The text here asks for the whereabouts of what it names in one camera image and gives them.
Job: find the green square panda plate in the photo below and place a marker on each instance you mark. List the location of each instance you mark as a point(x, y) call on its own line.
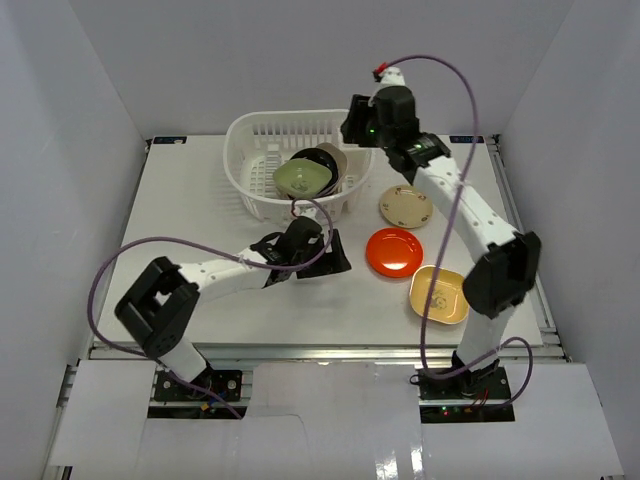
point(301, 178)

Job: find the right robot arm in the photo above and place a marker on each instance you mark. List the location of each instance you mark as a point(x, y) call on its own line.
point(505, 260)

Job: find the beige round floral plate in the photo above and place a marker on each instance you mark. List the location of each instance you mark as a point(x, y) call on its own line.
point(405, 207)

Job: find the white plastic bin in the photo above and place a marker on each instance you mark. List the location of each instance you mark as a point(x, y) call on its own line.
point(258, 143)

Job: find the black round plate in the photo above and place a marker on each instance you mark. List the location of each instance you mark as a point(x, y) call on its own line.
point(325, 158)

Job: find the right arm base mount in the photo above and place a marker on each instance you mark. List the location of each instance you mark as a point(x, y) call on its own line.
point(448, 402)

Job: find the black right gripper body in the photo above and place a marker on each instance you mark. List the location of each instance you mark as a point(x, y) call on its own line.
point(384, 135)

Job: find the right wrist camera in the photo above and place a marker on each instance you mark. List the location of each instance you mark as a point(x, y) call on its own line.
point(388, 76)

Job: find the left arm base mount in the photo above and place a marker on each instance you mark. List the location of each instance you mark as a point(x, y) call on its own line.
point(225, 383)

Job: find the yellow square panda plate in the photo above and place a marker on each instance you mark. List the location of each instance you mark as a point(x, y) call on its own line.
point(448, 304)

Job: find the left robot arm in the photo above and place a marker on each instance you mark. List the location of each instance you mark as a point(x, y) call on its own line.
point(158, 307)

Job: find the orange round plate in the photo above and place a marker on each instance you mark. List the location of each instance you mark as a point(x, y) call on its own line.
point(394, 253)

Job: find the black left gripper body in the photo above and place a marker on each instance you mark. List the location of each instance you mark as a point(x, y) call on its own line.
point(315, 258)

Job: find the cream square panda plate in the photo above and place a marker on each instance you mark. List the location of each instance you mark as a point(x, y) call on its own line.
point(342, 164)

